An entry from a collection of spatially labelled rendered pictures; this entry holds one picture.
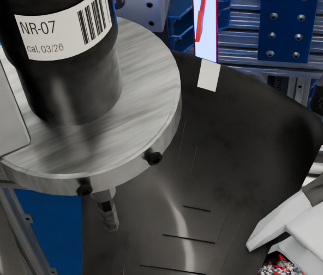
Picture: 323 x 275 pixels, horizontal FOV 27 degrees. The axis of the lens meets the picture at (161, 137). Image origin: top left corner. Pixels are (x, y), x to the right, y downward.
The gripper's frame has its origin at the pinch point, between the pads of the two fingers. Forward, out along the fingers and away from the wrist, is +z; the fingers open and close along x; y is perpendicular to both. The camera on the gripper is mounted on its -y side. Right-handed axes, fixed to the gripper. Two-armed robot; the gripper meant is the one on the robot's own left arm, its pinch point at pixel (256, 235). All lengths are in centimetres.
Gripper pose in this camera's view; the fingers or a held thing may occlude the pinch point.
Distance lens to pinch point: 51.7
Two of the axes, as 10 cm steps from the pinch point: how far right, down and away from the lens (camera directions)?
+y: 4.8, 7.6, -4.4
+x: 0.2, 4.9, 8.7
